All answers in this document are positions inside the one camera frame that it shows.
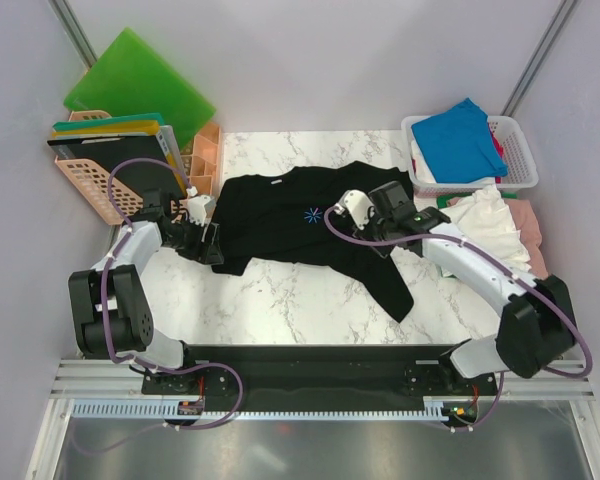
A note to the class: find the white crumpled t shirt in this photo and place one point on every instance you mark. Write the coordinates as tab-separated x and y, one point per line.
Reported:
485	219

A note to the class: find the white slotted cable duct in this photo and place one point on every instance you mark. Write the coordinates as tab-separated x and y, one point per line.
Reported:
171	409

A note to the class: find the teal folder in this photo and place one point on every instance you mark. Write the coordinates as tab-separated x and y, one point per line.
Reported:
96	118

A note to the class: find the orange compartment organizer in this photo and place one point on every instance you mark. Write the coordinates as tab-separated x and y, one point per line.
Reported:
202	157

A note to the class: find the blue folded t shirt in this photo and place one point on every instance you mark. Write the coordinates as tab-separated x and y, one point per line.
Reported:
457	145

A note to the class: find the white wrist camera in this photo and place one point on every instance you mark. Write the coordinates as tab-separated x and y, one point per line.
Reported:
198	206
357	205

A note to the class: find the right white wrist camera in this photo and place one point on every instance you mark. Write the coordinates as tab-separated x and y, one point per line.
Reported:
357	205

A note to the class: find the green t shirt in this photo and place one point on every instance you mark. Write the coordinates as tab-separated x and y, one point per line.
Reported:
444	201

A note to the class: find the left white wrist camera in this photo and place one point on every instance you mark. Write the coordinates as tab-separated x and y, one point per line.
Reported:
198	206

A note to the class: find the pink t shirt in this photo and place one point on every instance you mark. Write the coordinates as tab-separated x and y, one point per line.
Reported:
527	224

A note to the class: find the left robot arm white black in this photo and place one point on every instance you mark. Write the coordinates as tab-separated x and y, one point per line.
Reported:
111	314

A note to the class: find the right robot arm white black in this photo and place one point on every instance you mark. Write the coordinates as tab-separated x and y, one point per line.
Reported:
537	322

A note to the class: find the orange file basket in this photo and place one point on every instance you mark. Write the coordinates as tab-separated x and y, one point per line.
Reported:
102	190

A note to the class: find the black t shirt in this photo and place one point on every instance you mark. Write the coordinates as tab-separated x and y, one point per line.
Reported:
282	219

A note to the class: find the red garment in basket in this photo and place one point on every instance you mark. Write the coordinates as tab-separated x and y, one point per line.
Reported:
497	145

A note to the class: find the black folder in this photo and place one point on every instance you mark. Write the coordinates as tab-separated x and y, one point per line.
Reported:
109	152

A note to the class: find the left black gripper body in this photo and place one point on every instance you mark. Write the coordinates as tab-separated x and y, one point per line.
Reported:
188	240

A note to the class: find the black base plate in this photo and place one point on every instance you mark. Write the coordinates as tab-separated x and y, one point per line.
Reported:
318	377

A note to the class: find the green plastic board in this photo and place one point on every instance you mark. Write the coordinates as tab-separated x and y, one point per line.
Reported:
131	78

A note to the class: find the white laundry basket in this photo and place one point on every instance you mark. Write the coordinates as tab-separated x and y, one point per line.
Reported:
517	156

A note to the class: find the yellow folder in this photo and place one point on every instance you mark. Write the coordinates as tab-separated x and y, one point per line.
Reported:
150	127

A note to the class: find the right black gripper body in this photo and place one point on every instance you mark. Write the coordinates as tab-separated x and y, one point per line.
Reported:
378	228

